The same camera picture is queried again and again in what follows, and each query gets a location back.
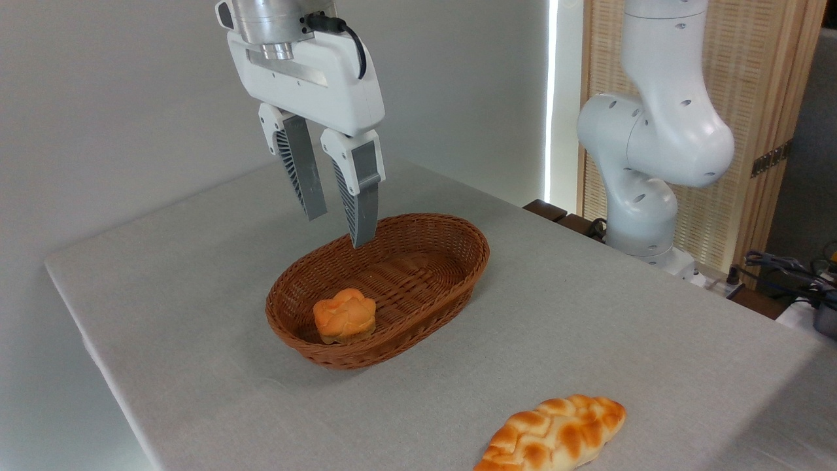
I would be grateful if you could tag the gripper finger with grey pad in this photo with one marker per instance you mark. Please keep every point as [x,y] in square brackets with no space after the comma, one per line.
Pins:
[302,163]
[363,196]

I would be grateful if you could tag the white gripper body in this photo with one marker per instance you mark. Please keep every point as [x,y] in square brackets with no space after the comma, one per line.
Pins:
[327,85]

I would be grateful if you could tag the braided golden bread loaf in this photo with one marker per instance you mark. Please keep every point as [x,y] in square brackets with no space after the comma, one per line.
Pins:
[556,432]

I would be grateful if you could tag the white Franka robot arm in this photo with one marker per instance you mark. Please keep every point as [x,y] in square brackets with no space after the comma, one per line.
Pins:
[667,131]

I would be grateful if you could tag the brown wicker oval basket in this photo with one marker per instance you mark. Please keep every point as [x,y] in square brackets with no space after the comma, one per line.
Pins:
[412,275]

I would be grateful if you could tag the orange flower-shaped bun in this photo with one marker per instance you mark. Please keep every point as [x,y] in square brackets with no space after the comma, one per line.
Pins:
[344,315]

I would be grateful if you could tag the grey tablecloth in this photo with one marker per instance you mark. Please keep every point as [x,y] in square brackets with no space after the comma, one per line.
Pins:
[588,314]

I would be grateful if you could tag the white power strip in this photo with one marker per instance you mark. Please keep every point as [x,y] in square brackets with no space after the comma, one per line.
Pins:
[719,286]

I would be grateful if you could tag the dark metal screen hinge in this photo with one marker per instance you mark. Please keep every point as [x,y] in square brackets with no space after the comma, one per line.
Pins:
[770,159]

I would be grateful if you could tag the wooden bamboo folding screen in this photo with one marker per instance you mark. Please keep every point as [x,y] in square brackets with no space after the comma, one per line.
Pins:
[758,72]

